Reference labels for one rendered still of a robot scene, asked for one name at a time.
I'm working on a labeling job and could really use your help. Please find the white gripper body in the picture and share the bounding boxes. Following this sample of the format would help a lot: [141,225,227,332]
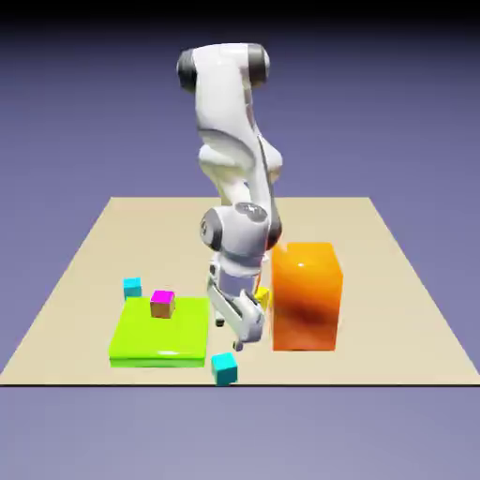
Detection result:
[206,276,266,344]

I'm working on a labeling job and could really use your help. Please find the small cyan cube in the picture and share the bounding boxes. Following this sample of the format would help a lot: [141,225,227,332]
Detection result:
[122,277,143,301]
[210,352,239,387]

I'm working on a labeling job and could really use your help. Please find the small magenta cube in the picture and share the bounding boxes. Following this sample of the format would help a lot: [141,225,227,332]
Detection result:
[149,289,176,320]

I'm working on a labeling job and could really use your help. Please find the large green box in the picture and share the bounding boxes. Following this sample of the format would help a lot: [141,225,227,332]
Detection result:
[108,295,211,368]

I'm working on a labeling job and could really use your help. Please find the large orange box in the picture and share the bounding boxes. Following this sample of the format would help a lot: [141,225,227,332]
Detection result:
[271,241,344,353]

